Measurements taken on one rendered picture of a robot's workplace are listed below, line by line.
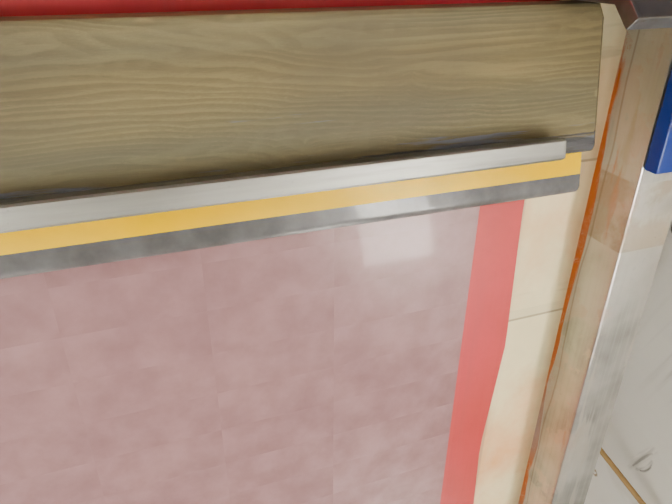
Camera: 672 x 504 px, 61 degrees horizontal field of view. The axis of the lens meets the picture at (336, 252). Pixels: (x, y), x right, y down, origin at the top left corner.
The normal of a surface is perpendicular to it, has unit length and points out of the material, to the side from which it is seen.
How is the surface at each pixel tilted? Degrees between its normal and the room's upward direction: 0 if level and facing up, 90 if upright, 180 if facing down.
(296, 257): 21
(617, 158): 90
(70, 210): 33
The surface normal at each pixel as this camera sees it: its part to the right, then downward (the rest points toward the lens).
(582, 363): -0.94, 0.15
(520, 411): 0.34, 0.44
